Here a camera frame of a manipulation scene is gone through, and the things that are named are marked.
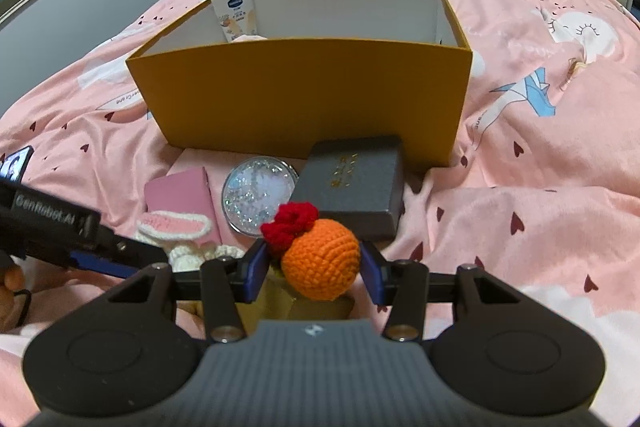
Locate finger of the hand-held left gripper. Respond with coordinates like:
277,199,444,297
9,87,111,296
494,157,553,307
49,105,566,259
70,227,169,280

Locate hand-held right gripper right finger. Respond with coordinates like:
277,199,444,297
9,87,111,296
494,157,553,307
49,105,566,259
360,241,523,344

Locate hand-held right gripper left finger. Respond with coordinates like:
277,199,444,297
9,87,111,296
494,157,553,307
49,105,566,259
107,238,269,344

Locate white crochet bunny pink ears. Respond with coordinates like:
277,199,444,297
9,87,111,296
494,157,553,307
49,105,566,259
132,209,246,279

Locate crochet orange with red flower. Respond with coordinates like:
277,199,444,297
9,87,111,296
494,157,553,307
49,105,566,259
260,202,362,303

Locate orange cardboard box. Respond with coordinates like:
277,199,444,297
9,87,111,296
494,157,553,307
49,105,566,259
125,0,473,170

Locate person's left hand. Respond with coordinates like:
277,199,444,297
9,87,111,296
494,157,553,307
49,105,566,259
0,255,26,333

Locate gold box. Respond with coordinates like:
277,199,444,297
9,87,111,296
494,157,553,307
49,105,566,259
265,271,356,323

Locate pink flat box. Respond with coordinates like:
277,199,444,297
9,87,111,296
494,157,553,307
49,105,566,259
144,167,224,246

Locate round glitter compact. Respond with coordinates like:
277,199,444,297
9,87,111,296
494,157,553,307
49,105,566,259
221,155,300,238

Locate grey gift box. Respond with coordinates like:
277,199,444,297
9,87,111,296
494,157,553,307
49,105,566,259
290,136,406,242

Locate pink cloud print bedspread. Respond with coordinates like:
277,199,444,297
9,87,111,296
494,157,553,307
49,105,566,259
0,0,640,427

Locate small beige hair clip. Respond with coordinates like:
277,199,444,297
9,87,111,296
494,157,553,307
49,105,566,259
561,58,587,92

